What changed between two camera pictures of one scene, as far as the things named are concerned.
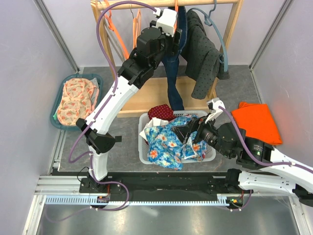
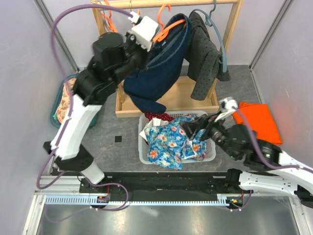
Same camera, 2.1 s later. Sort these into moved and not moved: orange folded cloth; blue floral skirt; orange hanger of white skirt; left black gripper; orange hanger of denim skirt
Moved: left black gripper; orange hanger of denim skirt
Not moved: orange hanger of white skirt; blue floral skirt; orange folded cloth
